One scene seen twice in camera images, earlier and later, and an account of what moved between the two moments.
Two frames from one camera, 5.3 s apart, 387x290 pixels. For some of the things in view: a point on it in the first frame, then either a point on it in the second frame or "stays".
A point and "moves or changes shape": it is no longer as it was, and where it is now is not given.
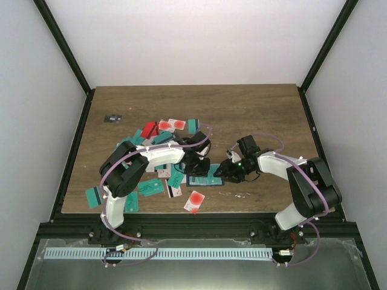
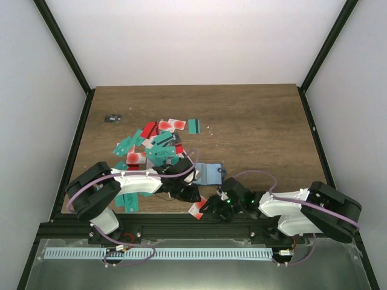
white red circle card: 195,201 moves or changes shape
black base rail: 144,226 stays
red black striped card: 150,128 stays
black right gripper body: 237,173 → 225,210
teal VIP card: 132,202 stays
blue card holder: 203,180 stays
